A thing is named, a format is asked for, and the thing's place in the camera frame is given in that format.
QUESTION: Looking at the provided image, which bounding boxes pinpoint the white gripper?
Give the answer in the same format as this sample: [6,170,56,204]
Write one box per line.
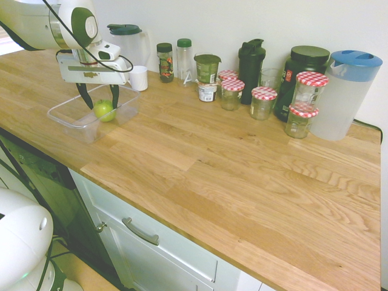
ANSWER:
[55,49,130,110]

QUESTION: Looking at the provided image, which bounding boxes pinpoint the green apple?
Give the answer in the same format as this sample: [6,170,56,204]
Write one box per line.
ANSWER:
[93,99,118,123]

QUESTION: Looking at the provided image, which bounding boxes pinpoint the clear plastic container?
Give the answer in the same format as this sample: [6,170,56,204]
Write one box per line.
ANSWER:
[46,83,142,144]

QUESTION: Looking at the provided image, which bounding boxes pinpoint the white plastic cup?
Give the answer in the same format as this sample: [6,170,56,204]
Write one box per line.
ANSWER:
[129,65,149,92]

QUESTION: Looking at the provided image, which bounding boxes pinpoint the plastic pitcher dark green lid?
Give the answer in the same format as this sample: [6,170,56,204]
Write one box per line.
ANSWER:
[106,24,152,74]

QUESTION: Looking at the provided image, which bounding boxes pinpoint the spice jar black lid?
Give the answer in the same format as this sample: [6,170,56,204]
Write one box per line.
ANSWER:
[156,42,175,84]

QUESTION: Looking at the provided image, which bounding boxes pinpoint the clear bottle green cap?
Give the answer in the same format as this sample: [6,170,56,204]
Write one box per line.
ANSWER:
[176,38,195,89]

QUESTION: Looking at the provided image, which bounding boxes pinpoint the white yogurt cup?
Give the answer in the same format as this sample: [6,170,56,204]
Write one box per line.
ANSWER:
[197,78,222,102]

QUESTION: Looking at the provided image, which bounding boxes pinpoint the green yogurt cup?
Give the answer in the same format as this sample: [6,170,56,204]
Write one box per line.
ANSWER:
[193,53,222,84]

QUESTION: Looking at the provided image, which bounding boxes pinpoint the window blind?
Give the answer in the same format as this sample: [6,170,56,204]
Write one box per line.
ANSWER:
[0,28,15,47]

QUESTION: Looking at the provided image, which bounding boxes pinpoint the black shaker bottle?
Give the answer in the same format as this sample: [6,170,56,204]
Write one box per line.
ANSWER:
[237,38,268,105]

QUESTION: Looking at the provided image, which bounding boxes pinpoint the white drawer front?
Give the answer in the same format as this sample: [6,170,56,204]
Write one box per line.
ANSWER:
[69,168,219,284]

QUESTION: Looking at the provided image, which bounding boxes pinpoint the clear drinking glass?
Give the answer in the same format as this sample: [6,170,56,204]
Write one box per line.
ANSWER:
[259,67,284,92]

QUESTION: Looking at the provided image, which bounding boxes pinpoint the black protein powder tub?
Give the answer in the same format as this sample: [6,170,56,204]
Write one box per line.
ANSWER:
[273,45,331,124]

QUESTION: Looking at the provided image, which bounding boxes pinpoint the tall glass jar checkered lid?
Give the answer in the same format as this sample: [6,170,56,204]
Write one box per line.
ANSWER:
[293,71,330,113]

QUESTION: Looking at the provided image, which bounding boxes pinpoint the plastic pitcher blue lid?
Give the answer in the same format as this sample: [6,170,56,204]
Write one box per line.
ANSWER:
[309,49,384,141]

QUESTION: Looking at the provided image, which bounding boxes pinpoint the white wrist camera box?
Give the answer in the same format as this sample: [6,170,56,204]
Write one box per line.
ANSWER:
[89,42,122,62]

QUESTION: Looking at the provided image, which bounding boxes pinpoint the metal drawer handle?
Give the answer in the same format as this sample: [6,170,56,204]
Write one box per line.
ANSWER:
[121,216,160,247]

